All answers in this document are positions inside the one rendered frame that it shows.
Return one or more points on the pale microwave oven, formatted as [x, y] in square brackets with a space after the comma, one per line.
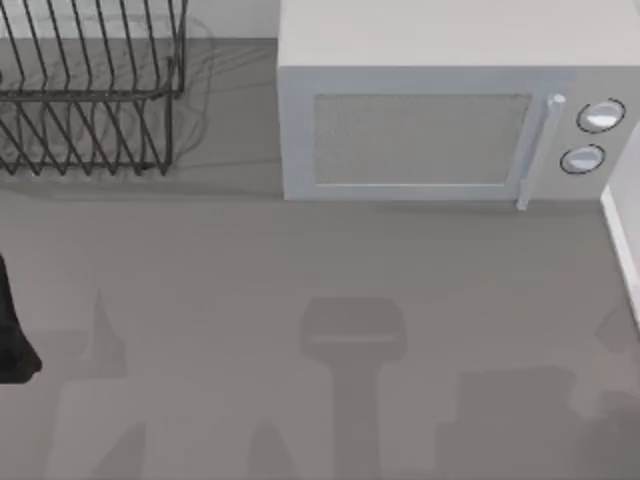
[400, 45]

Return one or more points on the microwave oven door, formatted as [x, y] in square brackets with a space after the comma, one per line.
[300, 140]

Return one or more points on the small microwave knob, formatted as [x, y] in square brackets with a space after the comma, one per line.
[581, 159]

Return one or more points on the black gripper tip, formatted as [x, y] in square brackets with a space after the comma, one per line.
[12, 345]

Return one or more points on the large microwave knob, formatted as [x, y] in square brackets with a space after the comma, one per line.
[600, 115]

